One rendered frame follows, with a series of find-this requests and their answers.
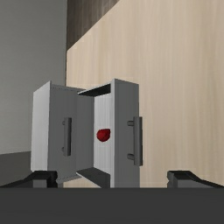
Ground cabinet drawer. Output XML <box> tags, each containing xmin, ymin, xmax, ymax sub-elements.
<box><xmin>76</xmin><ymin>77</ymin><xmax>144</xmax><ymax>189</ymax></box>

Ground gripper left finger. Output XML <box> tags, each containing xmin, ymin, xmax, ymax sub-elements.
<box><xmin>0</xmin><ymin>170</ymin><xmax>59</xmax><ymax>189</ymax></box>

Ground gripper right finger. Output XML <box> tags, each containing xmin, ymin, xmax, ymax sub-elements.
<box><xmin>166</xmin><ymin>170</ymin><xmax>224</xmax><ymax>189</ymax></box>

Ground red rounded object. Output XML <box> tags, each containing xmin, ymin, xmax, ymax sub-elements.
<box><xmin>96</xmin><ymin>128</ymin><xmax>112</xmax><ymax>143</ymax></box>

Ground cabinet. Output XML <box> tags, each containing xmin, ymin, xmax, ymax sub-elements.
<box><xmin>30</xmin><ymin>80</ymin><xmax>96</xmax><ymax>185</ymax></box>

